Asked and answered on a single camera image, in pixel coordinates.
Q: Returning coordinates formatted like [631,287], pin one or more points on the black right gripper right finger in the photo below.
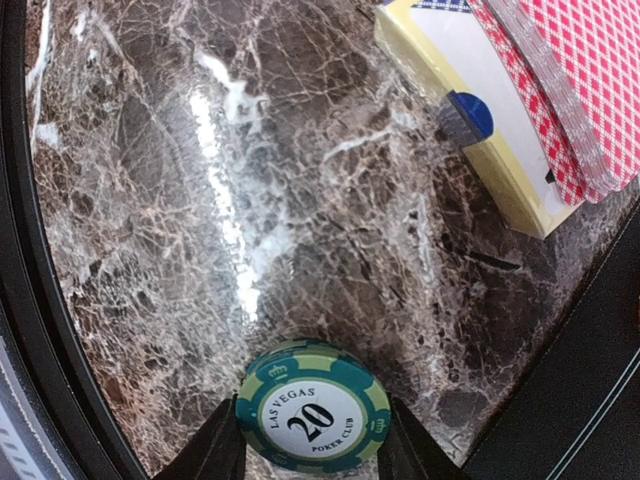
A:
[410,452]

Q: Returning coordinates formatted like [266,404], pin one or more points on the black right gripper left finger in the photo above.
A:
[215,452]

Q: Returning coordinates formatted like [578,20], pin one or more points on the red playing card deck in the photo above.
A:
[583,59]

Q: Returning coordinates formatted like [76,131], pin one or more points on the round black poker mat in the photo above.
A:
[577,414]

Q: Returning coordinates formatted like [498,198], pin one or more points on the yellow card box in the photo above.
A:
[484,100]

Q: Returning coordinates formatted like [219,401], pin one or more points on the white cable duct strip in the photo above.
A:
[13,447]

